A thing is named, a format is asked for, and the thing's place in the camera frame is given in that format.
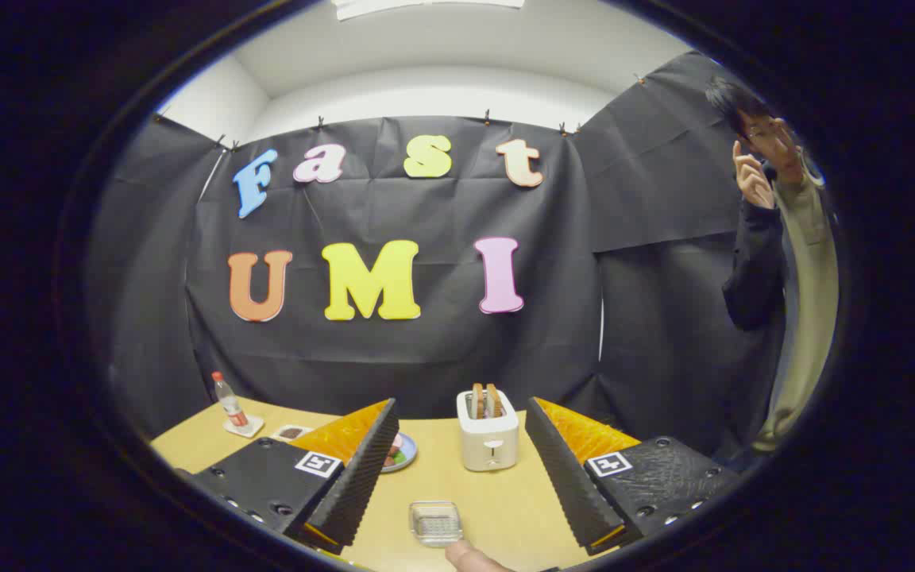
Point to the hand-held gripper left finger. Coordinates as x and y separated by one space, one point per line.
362 485

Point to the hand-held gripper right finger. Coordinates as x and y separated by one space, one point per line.
573 485

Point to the blue plate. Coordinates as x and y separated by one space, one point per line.
403 454

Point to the white divided tray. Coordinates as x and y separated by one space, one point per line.
291 433

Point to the white toaster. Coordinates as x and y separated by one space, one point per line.
489 441

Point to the white square coaster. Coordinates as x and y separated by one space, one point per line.
245 430

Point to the clear water bottle red label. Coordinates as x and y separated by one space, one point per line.
229 401

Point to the ceiling light panel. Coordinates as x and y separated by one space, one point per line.
426 4

